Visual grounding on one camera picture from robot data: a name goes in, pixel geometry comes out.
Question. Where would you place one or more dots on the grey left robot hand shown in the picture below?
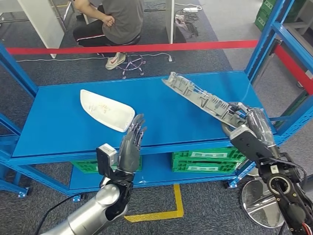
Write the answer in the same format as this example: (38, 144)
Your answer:
(130, 155)

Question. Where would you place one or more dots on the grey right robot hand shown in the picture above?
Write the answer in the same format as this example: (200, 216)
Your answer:
(260, 121)

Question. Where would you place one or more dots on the silver wheel hubcap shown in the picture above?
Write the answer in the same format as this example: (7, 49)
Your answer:
(200, 97)

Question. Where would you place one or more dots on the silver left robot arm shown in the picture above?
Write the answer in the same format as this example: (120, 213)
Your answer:
(90, 214)

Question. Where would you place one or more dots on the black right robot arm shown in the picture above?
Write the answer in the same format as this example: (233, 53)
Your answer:
(278, 185)

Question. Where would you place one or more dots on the white curved plastic part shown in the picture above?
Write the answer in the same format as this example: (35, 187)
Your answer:
(105, 108)

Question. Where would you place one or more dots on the red barrier belt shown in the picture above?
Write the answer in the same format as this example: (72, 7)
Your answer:
(171, 47)
(293, 69)

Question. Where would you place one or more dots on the large chrome round floor base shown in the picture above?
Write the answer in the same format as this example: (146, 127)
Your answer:
(256, 204)

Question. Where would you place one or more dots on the grey metal table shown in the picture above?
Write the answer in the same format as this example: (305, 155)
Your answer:
(297, 39)

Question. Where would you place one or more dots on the green plastic crate stack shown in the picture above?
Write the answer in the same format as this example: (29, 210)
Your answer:
(262, 14)

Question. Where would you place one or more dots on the black round stool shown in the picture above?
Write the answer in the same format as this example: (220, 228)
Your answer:
(136, 40)

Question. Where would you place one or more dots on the person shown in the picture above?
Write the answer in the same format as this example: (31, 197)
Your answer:
(124, 19)

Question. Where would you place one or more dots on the black bag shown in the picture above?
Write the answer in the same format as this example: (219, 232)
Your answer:
(182, 30)

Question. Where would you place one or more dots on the white power strip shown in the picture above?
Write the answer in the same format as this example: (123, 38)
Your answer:
(191, 9)

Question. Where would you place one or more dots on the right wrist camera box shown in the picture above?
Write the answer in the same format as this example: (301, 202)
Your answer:
(249, 142)

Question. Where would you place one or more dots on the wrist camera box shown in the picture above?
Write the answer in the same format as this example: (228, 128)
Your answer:
(249, 142)
(105, 159)

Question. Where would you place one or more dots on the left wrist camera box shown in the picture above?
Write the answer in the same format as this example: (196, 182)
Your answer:
(105, 159)

